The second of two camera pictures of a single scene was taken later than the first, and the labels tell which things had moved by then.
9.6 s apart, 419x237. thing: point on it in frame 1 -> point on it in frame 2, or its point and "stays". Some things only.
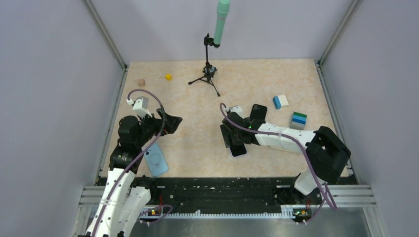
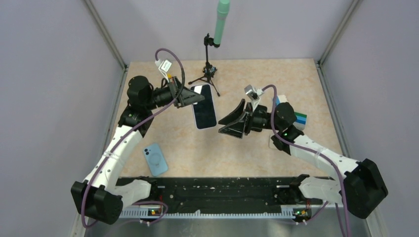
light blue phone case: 155,160 stays
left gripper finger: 171,123 -> 189,97
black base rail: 214,195 stays
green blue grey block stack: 298,121 stays
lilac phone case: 238,150 -> 204,111
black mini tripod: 209,70 stays
